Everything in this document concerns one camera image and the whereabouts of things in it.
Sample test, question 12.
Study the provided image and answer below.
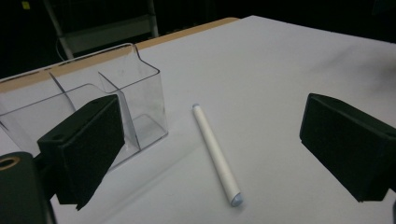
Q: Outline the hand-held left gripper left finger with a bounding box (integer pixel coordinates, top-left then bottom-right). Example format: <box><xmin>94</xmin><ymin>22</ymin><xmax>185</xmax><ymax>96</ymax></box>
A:
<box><xmin>36</xmin><ymin>93</ymin><xmax>126</xmax><ymax>212</ymax></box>

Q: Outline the grey metal stand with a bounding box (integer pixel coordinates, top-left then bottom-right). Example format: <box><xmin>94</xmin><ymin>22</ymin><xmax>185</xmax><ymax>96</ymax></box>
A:
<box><xmin>43</xmin><ymin>0</ymin><xmax>160</xmax><ymax>60</ymax></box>

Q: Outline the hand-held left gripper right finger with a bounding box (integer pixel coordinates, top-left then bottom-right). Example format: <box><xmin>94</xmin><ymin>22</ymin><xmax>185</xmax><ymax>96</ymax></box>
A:
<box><xmin>299</xmin><ymin>92</ymin><xmax>396</xmax><ymax>203</ymax></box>

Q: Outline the clear plastic organizer box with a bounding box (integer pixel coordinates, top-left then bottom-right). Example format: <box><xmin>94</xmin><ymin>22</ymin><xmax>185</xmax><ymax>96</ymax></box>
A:
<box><xmin>0</xmin><ymin>42</ymin><xmax>169</xmax><ymax>171</ymax></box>

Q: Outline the white pen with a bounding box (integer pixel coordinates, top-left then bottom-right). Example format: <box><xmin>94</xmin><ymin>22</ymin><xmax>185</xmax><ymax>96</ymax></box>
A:
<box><xmin>191</xmin><ymin>103</ymin><xmax>244</xmax><ymax>208</ymax></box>

